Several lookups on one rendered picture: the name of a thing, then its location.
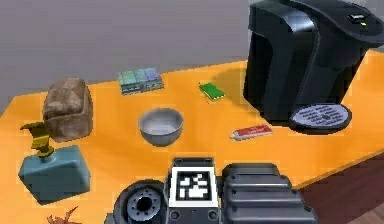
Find brown bread loaf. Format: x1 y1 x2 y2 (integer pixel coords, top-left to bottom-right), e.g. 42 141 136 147
42 77 95 144

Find green card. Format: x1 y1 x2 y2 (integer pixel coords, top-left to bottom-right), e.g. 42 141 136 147
198 82 226 101

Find red white tube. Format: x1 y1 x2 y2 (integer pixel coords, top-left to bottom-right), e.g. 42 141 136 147
229 124 275 142

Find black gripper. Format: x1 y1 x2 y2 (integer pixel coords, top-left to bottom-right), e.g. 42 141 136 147
103 179 169 224

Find grey bowl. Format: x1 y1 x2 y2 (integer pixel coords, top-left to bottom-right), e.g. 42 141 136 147
137 107 185 148

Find blue green sponge pack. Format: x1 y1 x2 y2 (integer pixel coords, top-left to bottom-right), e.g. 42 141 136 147
117 67 165 96

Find black coffee machine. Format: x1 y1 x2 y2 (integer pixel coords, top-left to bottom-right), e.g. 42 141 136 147
243 0 384 135

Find blue spray bottle yellow nozzle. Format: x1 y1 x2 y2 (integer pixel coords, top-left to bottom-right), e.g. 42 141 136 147
18 121 92 206

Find orange spiky object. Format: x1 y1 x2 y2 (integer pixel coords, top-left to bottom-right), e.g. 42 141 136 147
46 205 81 224

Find orange table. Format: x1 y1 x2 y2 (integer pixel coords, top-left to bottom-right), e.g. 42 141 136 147
0 49 384 224

